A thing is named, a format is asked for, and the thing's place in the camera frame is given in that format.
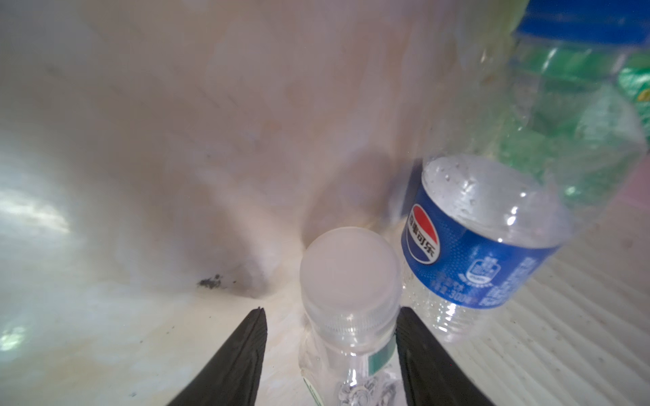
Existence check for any clear bottle green band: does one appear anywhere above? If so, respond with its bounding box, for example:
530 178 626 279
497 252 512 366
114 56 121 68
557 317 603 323
299 227 406 405

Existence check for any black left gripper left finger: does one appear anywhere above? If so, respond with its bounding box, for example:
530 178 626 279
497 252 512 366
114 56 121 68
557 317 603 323
169 308 267 406

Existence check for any white bin pink liner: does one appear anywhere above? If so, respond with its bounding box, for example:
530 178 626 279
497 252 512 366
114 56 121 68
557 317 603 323
449 201 649 405

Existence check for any green bottle at back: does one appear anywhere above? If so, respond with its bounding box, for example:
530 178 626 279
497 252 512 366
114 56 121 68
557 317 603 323
499 43 649 208

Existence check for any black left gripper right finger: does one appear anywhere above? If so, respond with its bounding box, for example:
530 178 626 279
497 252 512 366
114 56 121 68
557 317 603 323
396 306 494 406

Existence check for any Pocari Sweat blue bottle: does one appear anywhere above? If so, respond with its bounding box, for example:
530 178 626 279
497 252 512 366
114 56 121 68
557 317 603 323
399 0 650 344

